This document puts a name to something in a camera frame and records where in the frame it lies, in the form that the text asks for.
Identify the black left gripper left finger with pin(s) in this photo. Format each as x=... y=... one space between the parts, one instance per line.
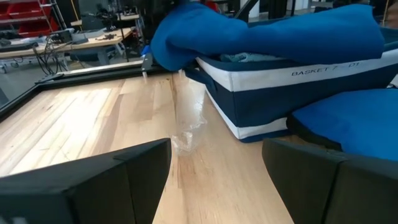
x=77 y=193

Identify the dark blue cloth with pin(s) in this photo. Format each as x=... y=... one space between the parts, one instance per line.
x=264 y=34

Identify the blue cushion with black edging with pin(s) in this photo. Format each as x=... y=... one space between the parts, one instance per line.
x=351 y=124

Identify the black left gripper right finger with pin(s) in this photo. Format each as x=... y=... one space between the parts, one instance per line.
x=326 y=193

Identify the red storage shelf bins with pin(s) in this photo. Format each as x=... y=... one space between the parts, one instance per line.
x=28 y=18

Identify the teal patterned cloth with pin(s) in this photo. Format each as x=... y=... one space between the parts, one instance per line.
x=245 y=57

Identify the wooden workbench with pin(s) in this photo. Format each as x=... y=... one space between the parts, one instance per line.
x=93 y=42

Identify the navy white fabric basket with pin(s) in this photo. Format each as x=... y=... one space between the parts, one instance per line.
x=258 y=105

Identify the clear plastic bag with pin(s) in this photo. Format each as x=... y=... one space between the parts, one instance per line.
x=189 y=130

